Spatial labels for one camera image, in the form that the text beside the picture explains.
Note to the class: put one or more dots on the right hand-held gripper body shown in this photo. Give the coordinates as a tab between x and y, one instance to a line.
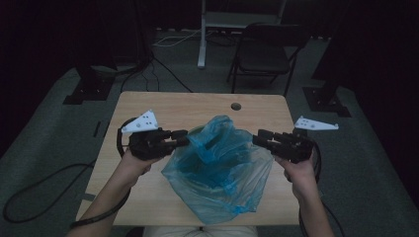
293	146

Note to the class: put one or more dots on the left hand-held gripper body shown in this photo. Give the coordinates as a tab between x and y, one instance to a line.
146	144

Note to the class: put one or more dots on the blue plastic bag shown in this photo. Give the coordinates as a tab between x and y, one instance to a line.
217	174

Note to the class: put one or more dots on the person's left hand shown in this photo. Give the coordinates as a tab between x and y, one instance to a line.
135	168

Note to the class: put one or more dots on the person's right hand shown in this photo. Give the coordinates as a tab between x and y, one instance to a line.
301	174

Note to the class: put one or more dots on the black tape strip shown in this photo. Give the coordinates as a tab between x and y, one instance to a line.
97	129

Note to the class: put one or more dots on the black metal stand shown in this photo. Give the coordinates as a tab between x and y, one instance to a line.
326	98
89	89

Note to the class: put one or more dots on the black folding chair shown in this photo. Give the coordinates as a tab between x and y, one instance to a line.
263	54

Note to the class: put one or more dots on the person's light clothing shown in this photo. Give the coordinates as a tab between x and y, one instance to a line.
197	231

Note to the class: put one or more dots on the black curtain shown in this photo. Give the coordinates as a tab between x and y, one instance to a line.
39	49
385	65

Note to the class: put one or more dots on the white frame desk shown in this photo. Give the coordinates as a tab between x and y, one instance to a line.
230	19

